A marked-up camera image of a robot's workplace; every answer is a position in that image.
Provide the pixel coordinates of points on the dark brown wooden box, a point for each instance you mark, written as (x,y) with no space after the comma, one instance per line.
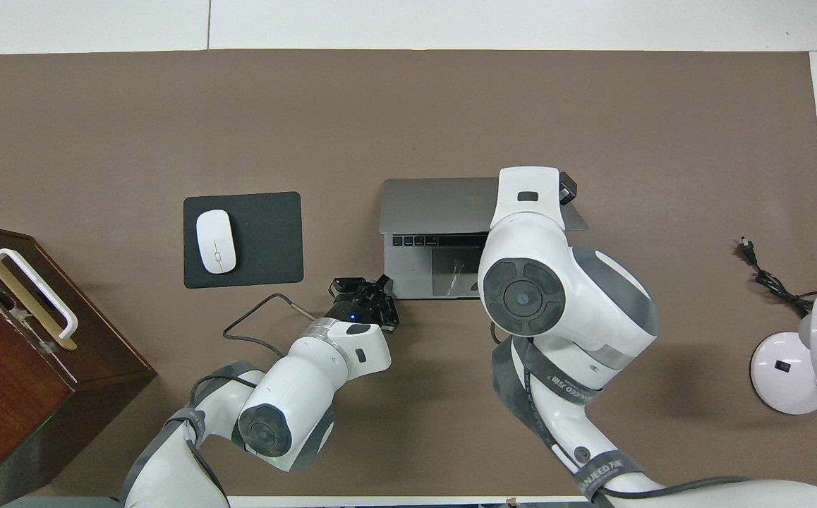
(13,381)

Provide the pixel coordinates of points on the silver grey laptop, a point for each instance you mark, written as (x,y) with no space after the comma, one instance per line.
(437,204)

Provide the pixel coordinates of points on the white desk lamp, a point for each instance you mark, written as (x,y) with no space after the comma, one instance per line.
(775,384)

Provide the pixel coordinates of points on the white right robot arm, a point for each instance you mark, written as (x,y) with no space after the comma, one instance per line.
(557,282)

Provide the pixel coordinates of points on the brown table mat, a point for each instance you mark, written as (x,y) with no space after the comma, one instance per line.
(408,113)

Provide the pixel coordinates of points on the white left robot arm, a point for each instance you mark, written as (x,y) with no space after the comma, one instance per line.
(303,388)

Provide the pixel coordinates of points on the black mouse pad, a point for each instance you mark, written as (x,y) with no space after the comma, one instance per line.
(267,240)

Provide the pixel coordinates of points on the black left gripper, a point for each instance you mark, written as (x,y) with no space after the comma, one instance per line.
(355,307)

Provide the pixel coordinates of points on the white computer mouse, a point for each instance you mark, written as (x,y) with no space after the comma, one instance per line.
(216,241)

